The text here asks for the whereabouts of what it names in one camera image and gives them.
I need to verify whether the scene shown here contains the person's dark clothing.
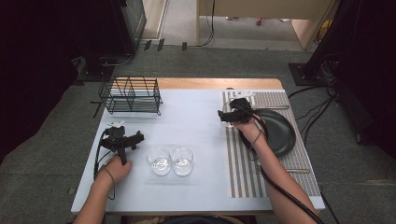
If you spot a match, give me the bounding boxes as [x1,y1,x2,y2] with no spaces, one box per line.
[120,215,260,224]

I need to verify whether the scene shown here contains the light wooden desk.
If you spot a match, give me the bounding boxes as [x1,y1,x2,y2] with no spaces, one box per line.
[195,0,339,51]

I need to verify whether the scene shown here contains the black floor cables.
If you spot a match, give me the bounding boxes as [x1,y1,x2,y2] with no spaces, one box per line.
[288,52,344,147]

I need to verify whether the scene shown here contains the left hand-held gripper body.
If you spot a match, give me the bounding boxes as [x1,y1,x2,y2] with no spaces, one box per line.
[99,119,135,166]

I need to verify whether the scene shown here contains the person's left hand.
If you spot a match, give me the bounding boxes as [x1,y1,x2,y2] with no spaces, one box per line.
[97,154,134,185]

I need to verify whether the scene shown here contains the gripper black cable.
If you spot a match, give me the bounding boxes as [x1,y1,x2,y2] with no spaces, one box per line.
[92,130,110,182]
[237,104,326,224]

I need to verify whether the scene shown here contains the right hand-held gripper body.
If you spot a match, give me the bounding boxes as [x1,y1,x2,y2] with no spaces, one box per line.
[229,90,257,124]

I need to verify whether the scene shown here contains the black round plate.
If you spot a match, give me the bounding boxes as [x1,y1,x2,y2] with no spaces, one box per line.
[247,108,297,159]

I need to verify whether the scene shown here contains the black curtain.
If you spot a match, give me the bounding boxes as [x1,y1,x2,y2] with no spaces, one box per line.
[306,0,396,160]
[0,0,94,166]

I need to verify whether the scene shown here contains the person's right hand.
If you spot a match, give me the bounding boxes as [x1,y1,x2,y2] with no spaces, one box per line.
[232,117,269,148]

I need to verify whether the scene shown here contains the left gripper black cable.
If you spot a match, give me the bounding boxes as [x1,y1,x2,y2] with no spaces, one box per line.
[92,130,110,182]

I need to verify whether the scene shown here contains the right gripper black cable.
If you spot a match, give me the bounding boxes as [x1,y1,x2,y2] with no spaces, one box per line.
[237,104,326,224]

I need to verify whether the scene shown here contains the striped woven placemat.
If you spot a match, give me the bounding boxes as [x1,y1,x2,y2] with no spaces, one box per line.
[221,90,322,199]

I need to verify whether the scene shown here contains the black wire rack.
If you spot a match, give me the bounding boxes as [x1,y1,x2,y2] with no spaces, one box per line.
[97,76,164,117]

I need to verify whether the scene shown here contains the black stand base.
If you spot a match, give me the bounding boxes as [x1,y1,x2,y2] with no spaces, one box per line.
[288,62,330,87]

